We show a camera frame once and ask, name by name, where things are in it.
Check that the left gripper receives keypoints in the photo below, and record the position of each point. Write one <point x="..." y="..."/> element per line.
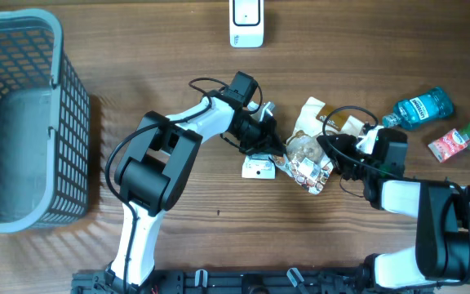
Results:
<point x="264" y="144"/>

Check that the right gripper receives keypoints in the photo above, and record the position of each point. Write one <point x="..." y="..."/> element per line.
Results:
<point x="346" y="144"/>

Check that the clear bag with printed card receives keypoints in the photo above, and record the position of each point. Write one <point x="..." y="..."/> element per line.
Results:
<point x="258" y="166"/>

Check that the white box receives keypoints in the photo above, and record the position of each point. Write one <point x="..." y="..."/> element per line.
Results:
<point x="305" y="160"/>

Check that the small red packet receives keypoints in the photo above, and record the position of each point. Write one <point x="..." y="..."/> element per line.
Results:
<point x="449" y="145"/>

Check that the blue mouthwash bottle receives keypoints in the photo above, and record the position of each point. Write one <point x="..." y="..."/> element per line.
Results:
<point x="410" y="114"/>

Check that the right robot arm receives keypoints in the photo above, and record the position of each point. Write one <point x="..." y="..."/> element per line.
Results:
<point x="441" y="253"/>

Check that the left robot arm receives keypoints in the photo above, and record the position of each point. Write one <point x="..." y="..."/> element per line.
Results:
<point x="149" y="169"/>

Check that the white barcode scanner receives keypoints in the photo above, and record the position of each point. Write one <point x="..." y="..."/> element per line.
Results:
<point x="246" y="23"/>

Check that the grey plastic mesh basket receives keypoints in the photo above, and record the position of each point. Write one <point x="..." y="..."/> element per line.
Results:
<point x="45" y="115"/>

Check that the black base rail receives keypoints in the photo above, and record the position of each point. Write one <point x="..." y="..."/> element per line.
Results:
<point x="292" y="281"/>

